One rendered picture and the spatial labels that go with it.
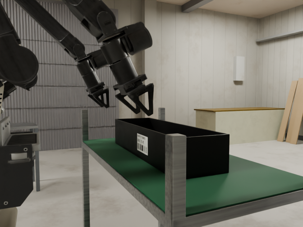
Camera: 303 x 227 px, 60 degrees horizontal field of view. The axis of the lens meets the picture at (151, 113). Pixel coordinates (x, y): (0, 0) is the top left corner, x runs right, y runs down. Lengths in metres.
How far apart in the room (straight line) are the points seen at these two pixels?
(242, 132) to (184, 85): 1.86
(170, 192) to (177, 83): 6.38
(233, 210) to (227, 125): 5.73
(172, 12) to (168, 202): 6.65
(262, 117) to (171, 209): 6.59
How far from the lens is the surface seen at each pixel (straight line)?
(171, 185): 0.49
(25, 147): 0.75
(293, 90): 7.49
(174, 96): 6.78
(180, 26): 7.07
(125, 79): 0.66
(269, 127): 7.26
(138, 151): 0.94
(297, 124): 7.10
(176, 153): 0.48
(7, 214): 0.98
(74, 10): 0.68
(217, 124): 6.09
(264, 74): 8.46
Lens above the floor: 1.17
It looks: 4 degrees down
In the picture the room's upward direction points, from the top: straight up
